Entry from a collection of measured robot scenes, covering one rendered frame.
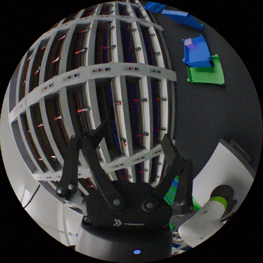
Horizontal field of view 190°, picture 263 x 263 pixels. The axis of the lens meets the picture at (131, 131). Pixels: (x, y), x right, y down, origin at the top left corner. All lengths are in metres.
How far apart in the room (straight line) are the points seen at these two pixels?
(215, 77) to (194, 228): 0.76
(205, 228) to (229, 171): 0.22
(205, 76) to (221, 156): 0.54
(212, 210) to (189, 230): 0.10
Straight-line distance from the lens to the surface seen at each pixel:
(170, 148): 0.16
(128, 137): 0.61
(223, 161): 0.39
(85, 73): 0.56
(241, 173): 0.41
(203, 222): 0.34
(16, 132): 1.18
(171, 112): 0.85
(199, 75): 0.74
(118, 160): 0.69
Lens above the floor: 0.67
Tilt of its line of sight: 18 degrees down
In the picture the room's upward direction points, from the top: 104 degrees counter-clockwise
